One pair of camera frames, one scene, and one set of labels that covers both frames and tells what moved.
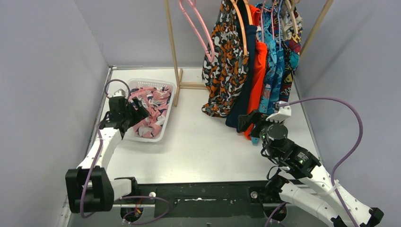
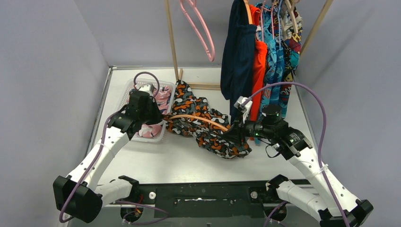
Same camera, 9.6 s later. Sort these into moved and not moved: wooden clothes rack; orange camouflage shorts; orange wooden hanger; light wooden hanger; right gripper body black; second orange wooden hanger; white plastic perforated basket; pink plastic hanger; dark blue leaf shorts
Moved: orange camouflage shorts; right gripper body black; orange wooden hanger
Not moved: wooden clothes rack; dark blue leaf shorts; second orange wooden hanger; light wooden hanger; white plastic perforated basket; pink plastic hanger
